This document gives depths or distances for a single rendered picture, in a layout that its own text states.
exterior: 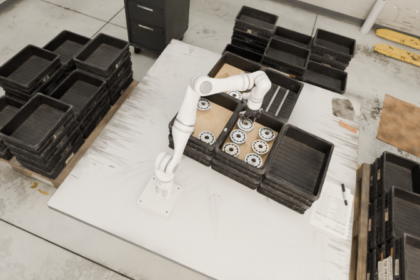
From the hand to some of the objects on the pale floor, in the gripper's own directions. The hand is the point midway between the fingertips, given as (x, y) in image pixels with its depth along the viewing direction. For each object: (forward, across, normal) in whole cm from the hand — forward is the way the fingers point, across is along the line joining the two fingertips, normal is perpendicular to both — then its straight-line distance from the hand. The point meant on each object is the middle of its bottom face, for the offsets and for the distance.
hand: (248, 120), depth 173 cm
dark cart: (+100, -12, +197) cm, 221 cm away
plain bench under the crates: (+100, -1, +6) cm, 100 cm away
